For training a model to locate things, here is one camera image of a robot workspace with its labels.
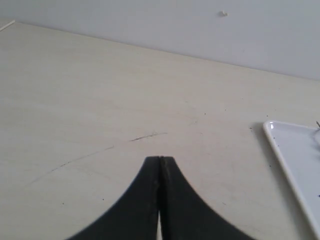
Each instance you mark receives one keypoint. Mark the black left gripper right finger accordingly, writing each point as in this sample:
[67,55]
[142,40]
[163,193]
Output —
[183,213]

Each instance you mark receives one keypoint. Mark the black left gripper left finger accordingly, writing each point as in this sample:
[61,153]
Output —
[134,216]

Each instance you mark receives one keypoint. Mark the white rectangular plastic tray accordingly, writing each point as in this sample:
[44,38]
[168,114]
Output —
[297,149]

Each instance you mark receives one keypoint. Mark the small white wall hook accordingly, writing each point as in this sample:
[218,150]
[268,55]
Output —
[224,14]

